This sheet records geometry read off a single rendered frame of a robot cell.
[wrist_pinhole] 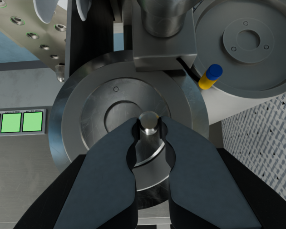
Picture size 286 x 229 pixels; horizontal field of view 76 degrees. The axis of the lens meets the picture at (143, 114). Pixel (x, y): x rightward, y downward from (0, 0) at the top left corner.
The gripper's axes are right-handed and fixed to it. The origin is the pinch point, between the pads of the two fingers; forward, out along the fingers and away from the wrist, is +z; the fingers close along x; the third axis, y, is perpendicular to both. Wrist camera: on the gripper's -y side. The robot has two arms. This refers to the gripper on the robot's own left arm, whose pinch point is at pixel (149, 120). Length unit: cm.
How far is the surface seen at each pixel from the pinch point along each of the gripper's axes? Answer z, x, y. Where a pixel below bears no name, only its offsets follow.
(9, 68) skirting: 241, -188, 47
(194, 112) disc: 3.7, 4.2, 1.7
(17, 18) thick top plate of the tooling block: 27.7, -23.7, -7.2
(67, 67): 7.6, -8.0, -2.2
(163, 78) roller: 5.0, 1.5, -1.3
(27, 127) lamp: 31.1, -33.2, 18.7
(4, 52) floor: 227, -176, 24
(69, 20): 11.1, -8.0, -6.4
